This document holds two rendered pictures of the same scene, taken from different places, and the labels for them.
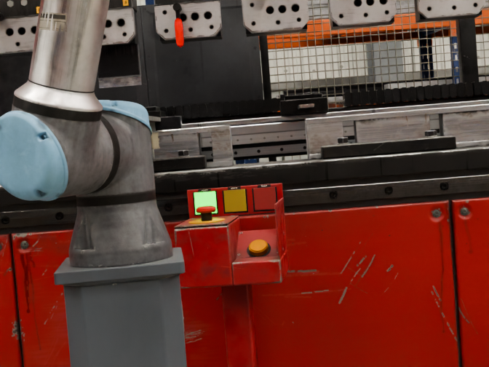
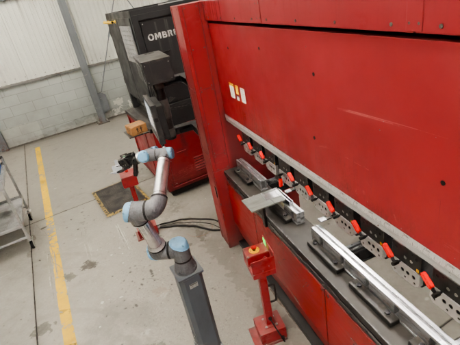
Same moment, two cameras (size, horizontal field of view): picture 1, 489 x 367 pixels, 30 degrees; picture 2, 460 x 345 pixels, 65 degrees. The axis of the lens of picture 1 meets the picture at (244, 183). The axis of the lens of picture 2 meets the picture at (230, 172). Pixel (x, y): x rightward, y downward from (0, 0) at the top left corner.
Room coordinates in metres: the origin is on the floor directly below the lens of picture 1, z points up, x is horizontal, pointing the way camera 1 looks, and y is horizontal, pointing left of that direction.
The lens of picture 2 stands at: (1.12, -1.74, 2.39)
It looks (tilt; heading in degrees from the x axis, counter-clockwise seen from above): 27 degrees down; 71
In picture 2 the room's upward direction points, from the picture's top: 11 degrees counter-clockwise
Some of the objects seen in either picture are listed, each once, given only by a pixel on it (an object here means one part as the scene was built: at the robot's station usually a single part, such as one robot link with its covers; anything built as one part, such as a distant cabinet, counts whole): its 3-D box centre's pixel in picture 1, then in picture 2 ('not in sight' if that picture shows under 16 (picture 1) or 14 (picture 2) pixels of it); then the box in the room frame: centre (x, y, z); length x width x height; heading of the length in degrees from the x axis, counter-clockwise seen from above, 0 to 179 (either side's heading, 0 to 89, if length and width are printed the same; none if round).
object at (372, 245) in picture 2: not in sight; (378, 235); (2.12, -0.70, 1.26); 0.15 x 0.09 x 0.17; 88
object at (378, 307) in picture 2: not in sight; (372, 301); (2.06, -0.73, 0.89); 0.30 x 0.05 x 0.03; 88
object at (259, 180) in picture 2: not in sight; (250, 173); (2.17, 0.82, 0.92); 0.50 x 0.06 x 0.10; 88
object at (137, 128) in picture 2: not in sight; (135, 127); (1.52, 2.62, 1.04); 0.30 x 0.26 x 0.12; 95
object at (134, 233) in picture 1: (118, 226); (184, 262); (1.34, 0.19, 0.82); 0.15 x 0.15 x 0.10
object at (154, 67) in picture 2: not in sight; (162, 103); (1.71, 1.54, 1.53); 0.51 x 0.25 x 0.85; 87
